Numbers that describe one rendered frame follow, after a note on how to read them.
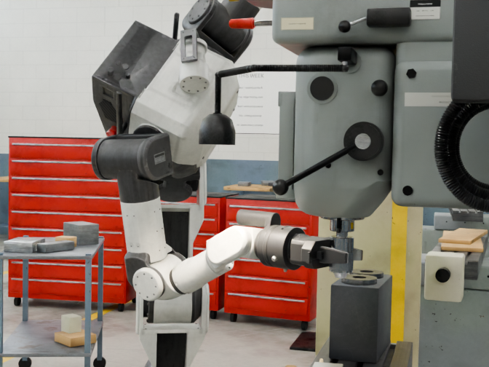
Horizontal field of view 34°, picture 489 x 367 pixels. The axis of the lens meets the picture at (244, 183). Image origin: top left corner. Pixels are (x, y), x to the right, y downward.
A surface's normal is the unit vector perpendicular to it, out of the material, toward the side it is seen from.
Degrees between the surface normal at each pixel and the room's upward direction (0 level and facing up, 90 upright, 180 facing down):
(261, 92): 90
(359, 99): 90
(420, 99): 90
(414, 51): 90
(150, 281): 102
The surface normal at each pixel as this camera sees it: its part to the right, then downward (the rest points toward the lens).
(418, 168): -0.25, 0.04
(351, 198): -0.23, 0.50
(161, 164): 0.90, 0.00
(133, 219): -0.46, 0.24
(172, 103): 0.13, -0.48
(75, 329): 0.67, 0.05
